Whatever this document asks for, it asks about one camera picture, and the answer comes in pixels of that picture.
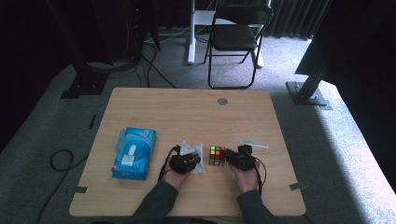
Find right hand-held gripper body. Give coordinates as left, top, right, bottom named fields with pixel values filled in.
left=232, top=138, right=269, bottom=172

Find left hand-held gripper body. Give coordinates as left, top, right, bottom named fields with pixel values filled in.
left=168, top=140, right=195, bottom=175

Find white wet wipe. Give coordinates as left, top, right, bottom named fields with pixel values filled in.
left=186, top=143, right=206, bottom=175

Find colourful puzzle cube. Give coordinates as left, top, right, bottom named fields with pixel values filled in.
left=208, top=145, right=226, bottom=167

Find blue wet wipes pack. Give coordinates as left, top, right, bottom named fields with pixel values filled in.
left=111, top=126, right=157, bottom=181

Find person's left hand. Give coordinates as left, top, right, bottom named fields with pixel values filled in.
left=162, top=162, right=191, bottom=191

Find person's right hand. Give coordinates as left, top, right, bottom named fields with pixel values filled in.
left=229, top=161, right=261, bottom=194

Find black metal stand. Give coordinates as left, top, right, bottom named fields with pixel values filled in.
left=285, top=46, right=344, bottom=110
left=46, top=0, right=110, bottom=100

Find black folding chair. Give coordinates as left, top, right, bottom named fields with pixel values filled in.
left=204, top=3, right=275, bottom=91

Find dark equipment rack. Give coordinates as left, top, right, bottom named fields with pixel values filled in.
left=124, top=0, right=162, bottom=60

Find dark pleated curtain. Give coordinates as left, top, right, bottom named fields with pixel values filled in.
left=267, top=0, right=331, bottom=40

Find black cloth panel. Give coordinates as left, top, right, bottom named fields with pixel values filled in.
left=294, top=0, right=396, bottom=188

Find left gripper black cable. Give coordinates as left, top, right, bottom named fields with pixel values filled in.
left=158, top=145, right=181, bottom=182

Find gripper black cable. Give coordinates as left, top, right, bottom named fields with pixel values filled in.
left=253, top=158, right=268, bottom=196
left=158, top=145, right=181, bottom=182

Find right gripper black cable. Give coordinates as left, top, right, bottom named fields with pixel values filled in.
left=253, top=158, right=268, bottom=196

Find straight black floor cable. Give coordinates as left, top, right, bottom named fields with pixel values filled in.
left=141, top=55, right=177, bottom=90

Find white floor cable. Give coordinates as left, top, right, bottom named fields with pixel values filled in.
left=145, top=26, right=191, bottom=45

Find looped black floor cable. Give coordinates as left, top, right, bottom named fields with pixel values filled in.
left=35, top=148, right=90, bottom=224

